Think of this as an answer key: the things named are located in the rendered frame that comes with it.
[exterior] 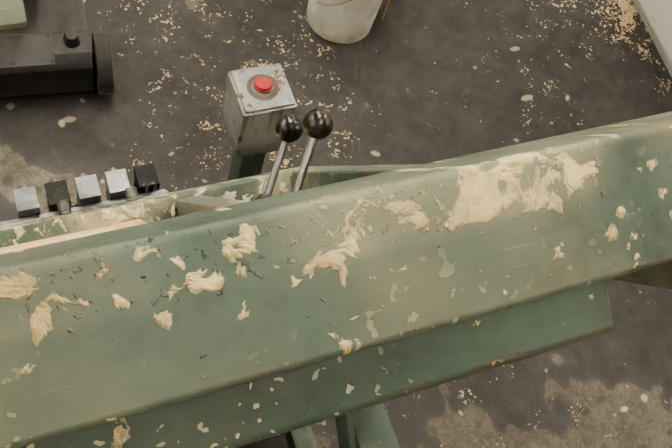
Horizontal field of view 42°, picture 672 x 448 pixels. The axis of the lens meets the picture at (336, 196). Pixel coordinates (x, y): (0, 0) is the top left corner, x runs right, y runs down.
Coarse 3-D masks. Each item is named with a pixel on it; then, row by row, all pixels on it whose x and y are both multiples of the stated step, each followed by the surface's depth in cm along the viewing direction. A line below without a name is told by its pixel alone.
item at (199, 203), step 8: (176, 200) 170; (184, 200) 164; (192, 200) 160; (200, 200) 157; (208, 200) 153; (216, 200) 150; (224, 200) 146; (232, 200) 143; (240, 200) 140; (184, 208) 163; (192, 208) 155; (200, 208) 148; (208, 208) 142
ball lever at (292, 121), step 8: (280, 120) 117; (288, 120) 117; (296, 120) 117; (280, 128) 117; (288, 128) 116; (296, 128) 117; (280, 136) 117; (288, 136) 117; (296, 136) 117; (280, 144) 118; (280, 152) 118; (280, 160) 118; (272, 168) 118; (272, 176) 117; (272, 184) 117
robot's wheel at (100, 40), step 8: (96, 32) 277; (104, 32) 277; (96, 40) 272; (104, 40) 273; (96, 48) 271; (104, 48) 272; (96, 56) 270; (104, 56) 271; (96, 64) 271; (104, 64) 271; (112, 64) 272; (104, 72) 272; (112, 72) 273; (96, 80) 285; (104, 80) 273; (112, 80) 274; (104, 88) 276; (112, 88) 277
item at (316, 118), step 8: (312, 112) 106; (320, 112) 106; (304, 120) 106; (312, 120) 105; (320, 120) 105; (328, 120) 106; (304, 128) 106; (312, 128) 105; (320, 128) 105; (328, 128) 106; (312, 136) 106; (320, 136) 106; (312, 144) 106; (312, 152) 107; (304, 160) 106; (304, 168) 106; (304, 176) 106; (296, 184) 106
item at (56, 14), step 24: (24, 0) 278; (48, 0) 280; (72, 0) 282; (48, 24) 275; (72, 24) 277; (0, 48) 265; (24, 48) 266; (48, 48) 268; (72, 48) 267; (0, 72) 262; (24, 72) 264; (48, 72) 266; (72, 72) 269; (96, 72) 278; (0, 96) 271
